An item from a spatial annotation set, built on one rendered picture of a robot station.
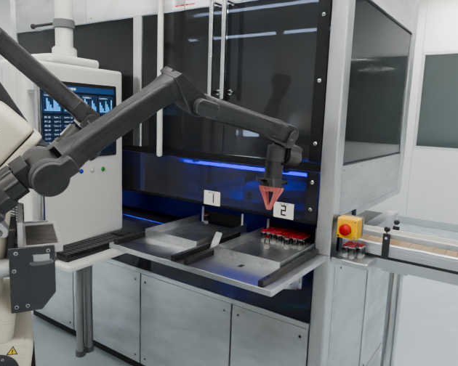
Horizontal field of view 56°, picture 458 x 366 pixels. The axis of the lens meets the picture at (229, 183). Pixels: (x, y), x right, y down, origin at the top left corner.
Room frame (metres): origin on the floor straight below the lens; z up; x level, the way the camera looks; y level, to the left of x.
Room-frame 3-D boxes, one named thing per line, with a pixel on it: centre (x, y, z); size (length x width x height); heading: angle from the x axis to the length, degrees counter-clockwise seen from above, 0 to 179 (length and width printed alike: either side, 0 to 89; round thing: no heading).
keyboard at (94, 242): (1.73, 0.55, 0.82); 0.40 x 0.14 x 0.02; 149
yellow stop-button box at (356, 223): (1.47, -0.43, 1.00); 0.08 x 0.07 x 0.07; 145
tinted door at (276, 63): (1.64, -0.15, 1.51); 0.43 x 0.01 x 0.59; 55
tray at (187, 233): (1.70, 0.12, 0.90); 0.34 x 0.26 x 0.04; 145
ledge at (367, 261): (1.49, -0.47, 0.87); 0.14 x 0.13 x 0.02; 145
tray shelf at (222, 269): (1.55, 0.02, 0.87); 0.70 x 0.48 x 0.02; 55
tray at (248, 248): (1.51, -0.16, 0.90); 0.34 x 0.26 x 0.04; 145
